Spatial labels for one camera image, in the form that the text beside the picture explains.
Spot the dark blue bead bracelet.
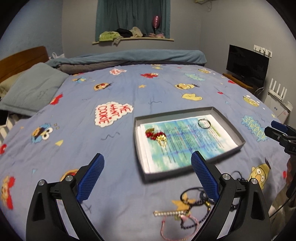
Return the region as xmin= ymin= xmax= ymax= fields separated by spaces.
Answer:
xmin=229 ymin=170 xmax=247 ymax=209

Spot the dark small bead bracelet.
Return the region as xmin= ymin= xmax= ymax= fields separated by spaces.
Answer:
xmin=179 ymin=201 xmax=212 ymax=230

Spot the black hair tie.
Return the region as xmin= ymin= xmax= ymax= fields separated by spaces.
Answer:
xmin=179 ymin=187 xmax=206 ymax=207

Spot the thin silver bangle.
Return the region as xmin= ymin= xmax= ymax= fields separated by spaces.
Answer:
xmin=198 ymin=118 xmax=211 ymax=129

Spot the pink cord bracelet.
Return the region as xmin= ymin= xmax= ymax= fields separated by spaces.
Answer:
xmin=159 ymin=214 xmax=200 ymax=241

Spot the pearl gold hair pin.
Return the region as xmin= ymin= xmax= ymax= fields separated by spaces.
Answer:
xmin=153 ymin=210 xmax=186 ymax=217

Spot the red bead gold charm bracelet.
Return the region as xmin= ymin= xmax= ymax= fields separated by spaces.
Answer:
xmin=144 ymin=127 xmax=168 ymax=147

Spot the white wifi router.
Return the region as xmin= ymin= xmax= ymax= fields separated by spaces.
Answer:
xmin=264 ymin=78 xmax=293 ymax=123

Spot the wooden tv stand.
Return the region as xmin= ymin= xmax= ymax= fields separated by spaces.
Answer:
xmin=222 ymin=73 xmax=261 ymax=94

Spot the black television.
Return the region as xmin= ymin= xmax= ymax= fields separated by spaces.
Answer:
xmin=226 ymin=45 xmax=269 ymax=88

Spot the blue green printed paper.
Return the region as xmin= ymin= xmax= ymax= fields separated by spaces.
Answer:
xmin=137 ymin=114 xmax=238 ymax=174

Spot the grey shallow cardboard tray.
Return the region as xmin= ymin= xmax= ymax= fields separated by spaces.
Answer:
xmin=134 ymin=106 xmax=245 ymax=182

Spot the black white striped pillow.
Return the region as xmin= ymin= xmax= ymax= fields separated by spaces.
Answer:
xmin=0 ymin=110 xmax=22 ymax=145

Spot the teal folded blanket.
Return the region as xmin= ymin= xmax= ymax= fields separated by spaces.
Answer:
xmin=46 ymin=49 xmax=207 ymax=74

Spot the grey green pillow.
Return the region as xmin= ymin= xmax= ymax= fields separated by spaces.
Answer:
xmin=1 ymin=63 xmax=69 ymax=116

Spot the olive pillow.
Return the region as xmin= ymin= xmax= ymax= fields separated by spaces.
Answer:
xmin=0 ymin=71 xmax=25 ymax=98

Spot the pink cloth on sill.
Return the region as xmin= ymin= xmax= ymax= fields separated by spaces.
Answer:
xmin=148 ymin=33 xmax=166 ymax=39

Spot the wooden window sill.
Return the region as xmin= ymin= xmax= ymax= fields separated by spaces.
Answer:
xmin=92 ymin=37 xmax=175 ymax=45

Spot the pink balloon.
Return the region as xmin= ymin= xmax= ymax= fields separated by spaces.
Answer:
xmin=152 ymin=16 xmax=161 ymax=34

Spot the wooden headboard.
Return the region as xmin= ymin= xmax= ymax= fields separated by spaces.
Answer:
xmin=0 ymin=46 xmax=49 ymax=82

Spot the beige cloth on sill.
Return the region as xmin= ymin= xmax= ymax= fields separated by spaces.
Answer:
xmin=130 ymin=27 xmax=143 ymax=38

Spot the black cloth on sill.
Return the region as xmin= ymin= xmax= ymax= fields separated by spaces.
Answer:
xmin=116 ymin=28 xmax=133 ymax=38

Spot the green cloth on sill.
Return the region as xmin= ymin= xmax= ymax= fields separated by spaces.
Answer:
xmin=99 ymin=31 xmax=122 ymax=42

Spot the teal window curtain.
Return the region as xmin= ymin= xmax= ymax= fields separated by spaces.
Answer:
xmin=95 ymin=1 xmax=171 ymax=41

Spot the white wall hook rack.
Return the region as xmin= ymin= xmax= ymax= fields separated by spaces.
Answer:
xmin=253 ymin=45 xmax=273 ymax=58

